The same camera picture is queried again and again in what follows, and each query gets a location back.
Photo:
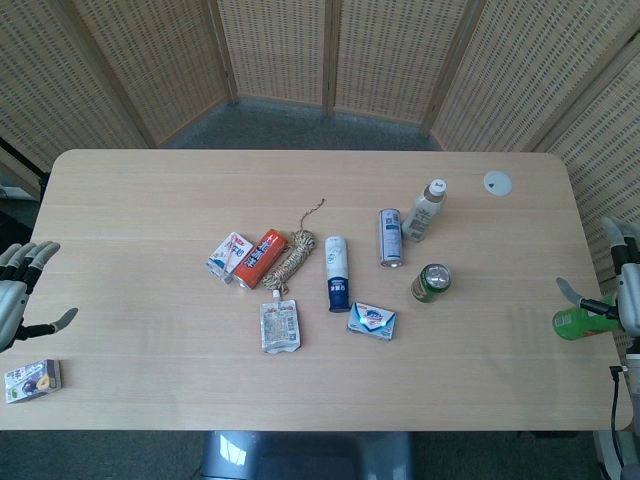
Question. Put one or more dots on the bamboo folding screen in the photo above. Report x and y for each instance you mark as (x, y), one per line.
(280, 50)

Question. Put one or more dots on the silver white slim can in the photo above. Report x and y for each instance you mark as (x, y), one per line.
(390, 239)

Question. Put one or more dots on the purple fruit snack box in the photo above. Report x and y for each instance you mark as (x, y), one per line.
(32, 381)

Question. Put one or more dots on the silver spout pouch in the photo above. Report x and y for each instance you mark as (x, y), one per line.
(279, 327)

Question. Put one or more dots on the green plastic bottle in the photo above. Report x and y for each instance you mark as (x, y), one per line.
(575, 322)

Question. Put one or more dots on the white blue spray bottle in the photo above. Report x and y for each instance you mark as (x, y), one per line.
(337, 272)

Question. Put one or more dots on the white red milk carton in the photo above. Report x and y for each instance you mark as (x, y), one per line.
(228, 256)

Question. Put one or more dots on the orange drink can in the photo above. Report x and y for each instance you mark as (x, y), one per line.
(260, 259)

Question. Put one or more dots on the green beer can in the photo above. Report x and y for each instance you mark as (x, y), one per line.
(431, 283)

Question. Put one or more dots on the black stand pole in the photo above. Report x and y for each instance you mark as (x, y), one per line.
(22, 160)

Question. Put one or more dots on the milk tea bottle white cap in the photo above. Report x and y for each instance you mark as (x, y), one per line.
(424, 212)

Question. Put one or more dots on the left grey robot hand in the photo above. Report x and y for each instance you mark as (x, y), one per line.
(11, 300)

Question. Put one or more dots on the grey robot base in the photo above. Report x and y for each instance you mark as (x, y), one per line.
(305, 456)

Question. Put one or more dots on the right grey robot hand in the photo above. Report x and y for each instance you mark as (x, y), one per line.
(631, 295)

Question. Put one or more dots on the white blue soap box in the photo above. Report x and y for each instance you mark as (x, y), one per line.
(372, 321)

